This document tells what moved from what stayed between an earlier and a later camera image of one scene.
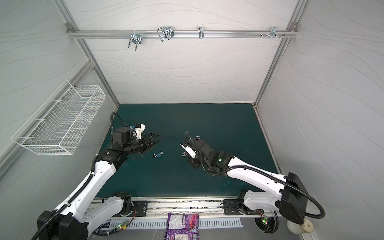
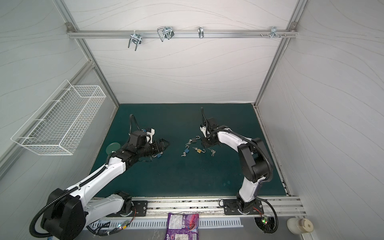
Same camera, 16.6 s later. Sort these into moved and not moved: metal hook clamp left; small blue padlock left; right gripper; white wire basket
Moved: right gripper
Not moved: white wire basket; metal hook clamp left; small blue padlock left
